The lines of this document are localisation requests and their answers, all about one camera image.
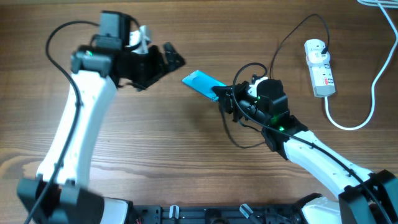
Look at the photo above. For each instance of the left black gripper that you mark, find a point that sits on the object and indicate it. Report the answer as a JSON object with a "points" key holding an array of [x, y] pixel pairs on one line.
{"points": [[155, 68]]}

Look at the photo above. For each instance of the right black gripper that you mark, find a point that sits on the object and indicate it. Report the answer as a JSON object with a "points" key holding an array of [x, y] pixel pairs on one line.
{"points": [[234, 97]]}

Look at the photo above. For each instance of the blue Galaxy smartphone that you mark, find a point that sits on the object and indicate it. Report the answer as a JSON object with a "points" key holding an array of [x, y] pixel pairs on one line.
{"points": [[202, 83]]}

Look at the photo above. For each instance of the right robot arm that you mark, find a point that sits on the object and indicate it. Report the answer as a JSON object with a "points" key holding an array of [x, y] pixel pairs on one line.
{"points": [[362, 196]]}

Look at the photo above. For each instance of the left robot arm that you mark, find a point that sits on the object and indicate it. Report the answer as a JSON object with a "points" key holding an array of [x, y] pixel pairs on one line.
{"points": [[59, 192]]}

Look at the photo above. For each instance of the white charger plug adapter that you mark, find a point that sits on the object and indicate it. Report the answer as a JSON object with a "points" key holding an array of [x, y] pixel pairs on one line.
{"points": [[316, 58]]}

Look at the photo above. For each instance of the white power strip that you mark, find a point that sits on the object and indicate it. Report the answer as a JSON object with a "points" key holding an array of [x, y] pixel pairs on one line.
{"points": [[321, 77]]}

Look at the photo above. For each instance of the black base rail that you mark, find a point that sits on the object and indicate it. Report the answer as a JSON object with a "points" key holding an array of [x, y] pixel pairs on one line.
{"points": [[273, 213]]}

